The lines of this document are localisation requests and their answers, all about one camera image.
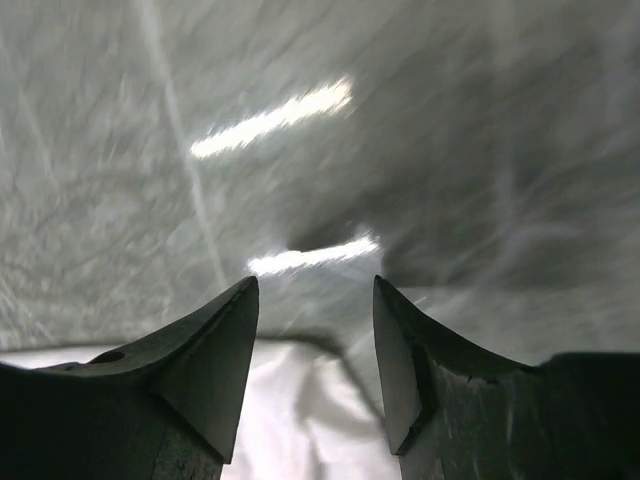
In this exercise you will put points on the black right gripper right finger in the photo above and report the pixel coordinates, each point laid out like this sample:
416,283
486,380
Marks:
454,410

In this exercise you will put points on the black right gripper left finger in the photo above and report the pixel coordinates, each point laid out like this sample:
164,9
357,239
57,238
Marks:
166,406

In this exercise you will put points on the white t-shirt red print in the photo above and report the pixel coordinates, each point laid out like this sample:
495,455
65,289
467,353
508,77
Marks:
303,416

